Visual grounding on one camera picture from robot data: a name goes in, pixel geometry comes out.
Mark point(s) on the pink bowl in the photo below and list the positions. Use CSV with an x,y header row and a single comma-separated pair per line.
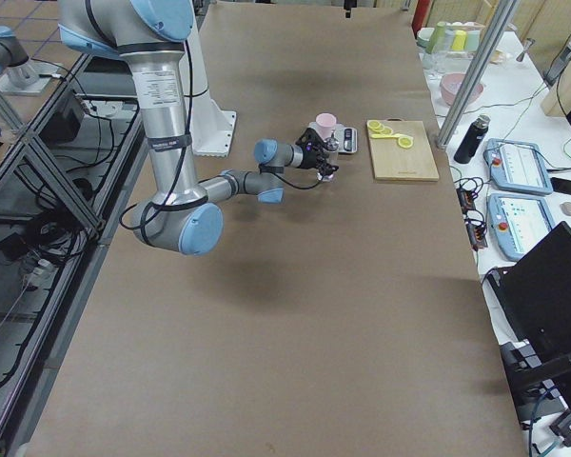
x,y
450,85

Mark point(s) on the bamboo cutting board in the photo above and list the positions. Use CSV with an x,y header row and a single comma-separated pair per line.
x,y
395,164

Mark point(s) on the black monitor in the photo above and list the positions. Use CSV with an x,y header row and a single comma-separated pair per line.
x,y
535,296

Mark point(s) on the black water bottle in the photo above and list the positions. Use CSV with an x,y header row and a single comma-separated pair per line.
x,y
472,139

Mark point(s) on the pink plastic cup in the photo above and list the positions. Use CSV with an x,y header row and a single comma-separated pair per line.
x,y
325,124

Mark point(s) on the yellow cup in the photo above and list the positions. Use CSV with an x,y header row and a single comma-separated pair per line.
x,y
458,41

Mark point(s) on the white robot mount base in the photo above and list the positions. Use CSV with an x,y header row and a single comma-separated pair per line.
x,y
211,127

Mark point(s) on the glass sauce bottle metal spout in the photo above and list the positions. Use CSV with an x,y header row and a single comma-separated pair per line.
x,y
330,154

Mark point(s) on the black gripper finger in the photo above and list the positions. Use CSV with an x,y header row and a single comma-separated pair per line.
x,y
327,170

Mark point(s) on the green cup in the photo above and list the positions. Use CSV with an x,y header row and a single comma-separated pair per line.
x,y
437,41

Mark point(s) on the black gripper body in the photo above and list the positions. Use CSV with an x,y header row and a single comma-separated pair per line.
x,y
311,158
349,4

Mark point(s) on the digital kitchen scale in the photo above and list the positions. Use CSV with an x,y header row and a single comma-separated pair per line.
x,y
347,138

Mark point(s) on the blue teach pendant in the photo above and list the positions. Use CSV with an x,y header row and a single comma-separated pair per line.
x,y
518,222
517,166

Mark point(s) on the aluminium frame post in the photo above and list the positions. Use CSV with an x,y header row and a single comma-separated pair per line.
x,y
502,16

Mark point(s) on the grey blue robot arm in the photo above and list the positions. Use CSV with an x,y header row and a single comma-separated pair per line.
x,y
158,40

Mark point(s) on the yellow plastic knife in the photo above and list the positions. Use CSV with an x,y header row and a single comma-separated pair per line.
x,y
385,136

